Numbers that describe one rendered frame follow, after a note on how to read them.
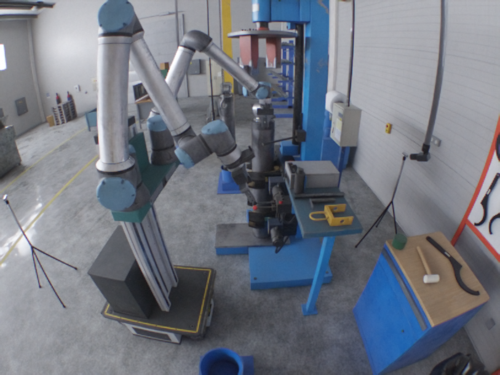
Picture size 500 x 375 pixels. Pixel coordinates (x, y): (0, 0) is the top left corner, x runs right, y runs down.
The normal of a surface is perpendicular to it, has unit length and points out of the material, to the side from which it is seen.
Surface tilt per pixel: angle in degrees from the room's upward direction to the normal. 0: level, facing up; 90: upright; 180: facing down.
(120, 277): 0
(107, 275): 0
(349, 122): 90
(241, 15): 90
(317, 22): 90
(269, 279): 0
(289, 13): 90
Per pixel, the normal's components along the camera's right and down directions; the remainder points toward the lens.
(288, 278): -0.02, -0.86
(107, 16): 0.37, 0.36
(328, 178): 0.04, 0.51
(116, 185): 0.34, 0.55
